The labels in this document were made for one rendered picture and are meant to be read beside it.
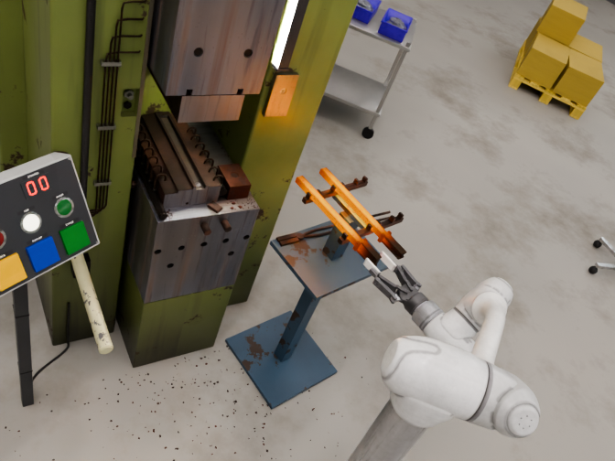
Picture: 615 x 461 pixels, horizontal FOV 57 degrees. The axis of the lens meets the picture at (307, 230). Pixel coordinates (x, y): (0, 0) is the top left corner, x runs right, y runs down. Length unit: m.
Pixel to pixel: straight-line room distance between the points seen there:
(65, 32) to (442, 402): 1.28
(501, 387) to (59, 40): 1.36
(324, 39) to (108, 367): 1.62
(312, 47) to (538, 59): 4.54
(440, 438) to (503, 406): 1.74
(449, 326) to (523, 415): 0.61
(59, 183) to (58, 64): 0.32
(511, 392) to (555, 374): 2.38
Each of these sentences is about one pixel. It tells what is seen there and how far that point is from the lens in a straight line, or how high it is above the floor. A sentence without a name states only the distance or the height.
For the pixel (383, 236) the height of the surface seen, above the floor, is 1.04.
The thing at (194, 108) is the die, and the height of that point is 1.32.
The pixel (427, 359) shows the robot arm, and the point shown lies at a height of 1.43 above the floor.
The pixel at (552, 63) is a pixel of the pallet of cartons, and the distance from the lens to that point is 6.35.
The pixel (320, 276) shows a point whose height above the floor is 0.76.
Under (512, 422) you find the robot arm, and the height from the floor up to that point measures 1.42.
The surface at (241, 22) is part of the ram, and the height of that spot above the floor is 1.60.
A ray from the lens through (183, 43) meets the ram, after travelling 1.61.
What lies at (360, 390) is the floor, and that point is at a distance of 2.87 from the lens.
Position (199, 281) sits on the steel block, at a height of 0.54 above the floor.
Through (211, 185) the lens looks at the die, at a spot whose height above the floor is 0.99.
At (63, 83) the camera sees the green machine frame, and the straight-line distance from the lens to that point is 1.76.
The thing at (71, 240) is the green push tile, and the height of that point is 1.01.
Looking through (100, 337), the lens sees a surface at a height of 0.64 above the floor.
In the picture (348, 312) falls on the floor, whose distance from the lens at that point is 3.11.
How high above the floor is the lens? 2.28
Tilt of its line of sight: 42 degrees down
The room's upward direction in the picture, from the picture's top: 23 degrees clockwise
